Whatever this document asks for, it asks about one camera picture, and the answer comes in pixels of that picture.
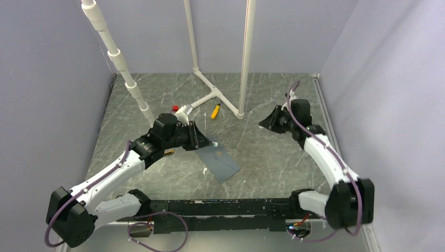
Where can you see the white PVC pipe frame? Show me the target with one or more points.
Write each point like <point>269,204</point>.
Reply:
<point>165,37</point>

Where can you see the aluminium extrusion frame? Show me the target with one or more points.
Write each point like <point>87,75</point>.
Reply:
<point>113,237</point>

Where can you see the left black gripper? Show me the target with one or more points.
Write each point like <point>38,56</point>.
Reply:
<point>197,139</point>

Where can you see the yellow handled pliers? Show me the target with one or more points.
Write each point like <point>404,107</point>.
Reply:
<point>169,152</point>

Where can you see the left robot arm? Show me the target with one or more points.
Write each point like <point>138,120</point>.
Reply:
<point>74,214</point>

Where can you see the white pipe with red stripe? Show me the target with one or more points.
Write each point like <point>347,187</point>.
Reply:
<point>246,54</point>

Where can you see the grey-blue envelope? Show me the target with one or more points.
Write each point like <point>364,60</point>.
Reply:
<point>220,164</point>

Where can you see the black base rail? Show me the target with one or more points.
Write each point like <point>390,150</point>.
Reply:
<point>272,214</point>

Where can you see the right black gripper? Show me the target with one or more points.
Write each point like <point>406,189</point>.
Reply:
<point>270,122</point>

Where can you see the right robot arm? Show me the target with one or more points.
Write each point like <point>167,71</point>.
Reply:
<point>351,199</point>

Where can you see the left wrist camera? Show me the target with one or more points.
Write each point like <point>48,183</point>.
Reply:
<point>182,113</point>

